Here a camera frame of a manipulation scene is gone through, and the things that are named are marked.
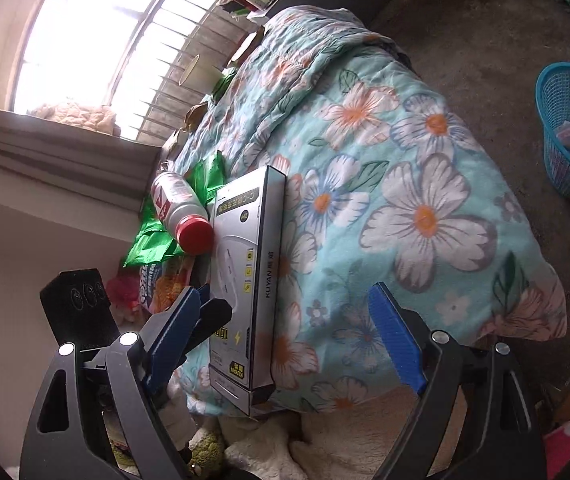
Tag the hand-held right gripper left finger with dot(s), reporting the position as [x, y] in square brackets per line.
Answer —
[172, 340]

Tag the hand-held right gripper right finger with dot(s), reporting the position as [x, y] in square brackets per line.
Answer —
[397, 335]

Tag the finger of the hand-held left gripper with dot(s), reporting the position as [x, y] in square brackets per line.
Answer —
[212, 317]

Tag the silver printed cardboard box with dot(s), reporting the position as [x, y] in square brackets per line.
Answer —
[237, 280]

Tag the pink fluffy item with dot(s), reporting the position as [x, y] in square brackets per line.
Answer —
[121, 295]

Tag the colourful printed snack packet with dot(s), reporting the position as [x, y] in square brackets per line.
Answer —
[162, 285]

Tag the green foil packet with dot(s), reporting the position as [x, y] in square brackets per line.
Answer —
[207, 180]
[224, 85]
[150, 240]

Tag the green plush toy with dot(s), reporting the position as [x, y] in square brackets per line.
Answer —
[205, 452]

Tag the white bottle with red cap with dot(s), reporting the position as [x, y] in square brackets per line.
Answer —
[175, 205]

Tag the white fleece blanket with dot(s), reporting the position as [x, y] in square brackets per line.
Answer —
[340, 440]

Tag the beige curtain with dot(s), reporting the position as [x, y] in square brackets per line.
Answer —
[55, 150]

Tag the teal floral blanket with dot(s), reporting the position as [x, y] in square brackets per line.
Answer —
[415, 160]

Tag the beige quilted cloth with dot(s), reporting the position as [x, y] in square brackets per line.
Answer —
[75, 117]

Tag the brown crumpled wrapper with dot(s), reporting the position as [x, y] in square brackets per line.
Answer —
[195, 116]

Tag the white paper cup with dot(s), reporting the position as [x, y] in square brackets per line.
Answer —
[200, 72]

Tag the metal window railing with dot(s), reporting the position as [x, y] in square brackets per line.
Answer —
[155, 35]

